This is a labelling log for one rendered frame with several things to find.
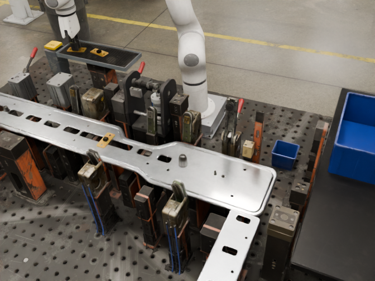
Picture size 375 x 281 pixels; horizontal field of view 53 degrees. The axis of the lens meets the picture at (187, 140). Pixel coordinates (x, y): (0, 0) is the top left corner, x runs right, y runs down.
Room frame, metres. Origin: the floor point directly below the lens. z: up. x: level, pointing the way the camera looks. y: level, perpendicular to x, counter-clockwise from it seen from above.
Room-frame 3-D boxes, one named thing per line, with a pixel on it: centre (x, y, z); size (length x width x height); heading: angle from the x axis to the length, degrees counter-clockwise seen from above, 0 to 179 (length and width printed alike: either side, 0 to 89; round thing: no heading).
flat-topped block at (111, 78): (1.53, 0.37, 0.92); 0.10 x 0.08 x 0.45; 62
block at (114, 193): (1.14, 0.32, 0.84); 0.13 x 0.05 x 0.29; 152
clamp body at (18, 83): (1.55, 0.77, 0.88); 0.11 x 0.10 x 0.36; 152
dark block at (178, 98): (1.21, 0.02, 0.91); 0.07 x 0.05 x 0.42; 152
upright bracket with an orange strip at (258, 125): (1.00, -0.25, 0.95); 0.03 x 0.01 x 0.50; 62
